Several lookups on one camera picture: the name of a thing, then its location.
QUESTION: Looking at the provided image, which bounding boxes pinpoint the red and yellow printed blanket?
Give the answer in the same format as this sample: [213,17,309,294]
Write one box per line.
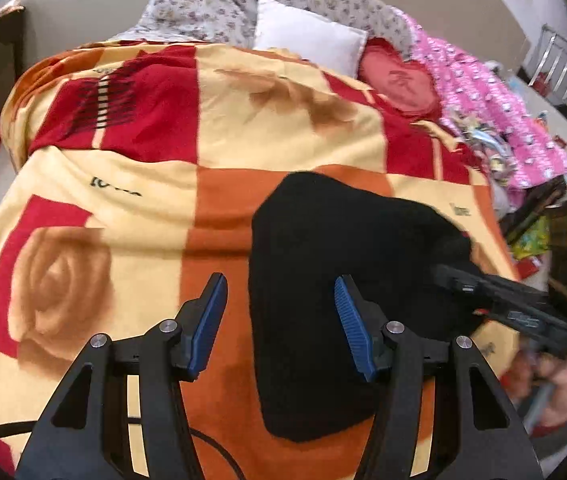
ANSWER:
[0,40,527,480]

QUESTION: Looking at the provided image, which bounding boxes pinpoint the colourful patchwork cloth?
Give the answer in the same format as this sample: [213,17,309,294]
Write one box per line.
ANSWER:
[442,109,518,183]

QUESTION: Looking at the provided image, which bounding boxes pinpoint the person's right hand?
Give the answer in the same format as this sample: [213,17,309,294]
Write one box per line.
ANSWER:
[509,347,567,428]

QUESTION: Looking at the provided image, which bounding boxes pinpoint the black pants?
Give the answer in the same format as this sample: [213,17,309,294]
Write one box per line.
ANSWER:
[247,171,480,444]

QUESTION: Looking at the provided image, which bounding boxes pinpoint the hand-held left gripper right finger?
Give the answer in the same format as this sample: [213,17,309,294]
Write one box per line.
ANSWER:
[334,275,544,480]

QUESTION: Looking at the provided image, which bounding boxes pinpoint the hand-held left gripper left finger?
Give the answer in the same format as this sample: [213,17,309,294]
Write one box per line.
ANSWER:
[16,272,229,480]

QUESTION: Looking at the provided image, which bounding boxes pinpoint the black cable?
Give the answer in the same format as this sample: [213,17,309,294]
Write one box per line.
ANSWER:
[0,416,250,480]

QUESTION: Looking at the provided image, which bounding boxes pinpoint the red heart-shaped cushion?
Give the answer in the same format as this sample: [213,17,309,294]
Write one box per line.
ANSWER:
[357,39,445,122]

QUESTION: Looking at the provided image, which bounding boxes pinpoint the white pillow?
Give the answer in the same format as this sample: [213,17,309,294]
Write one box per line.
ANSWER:
[252,0,370,79]

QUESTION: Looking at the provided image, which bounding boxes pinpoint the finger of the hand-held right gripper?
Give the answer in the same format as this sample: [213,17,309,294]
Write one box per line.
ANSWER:
[431,263,507,313]

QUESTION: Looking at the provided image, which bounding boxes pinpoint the floral grey pillows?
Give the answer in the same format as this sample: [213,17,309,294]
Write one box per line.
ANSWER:
[110,0,417,63]

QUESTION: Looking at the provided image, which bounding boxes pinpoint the pink printed quilt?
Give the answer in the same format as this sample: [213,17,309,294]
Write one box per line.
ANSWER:
[406,14,567,193]

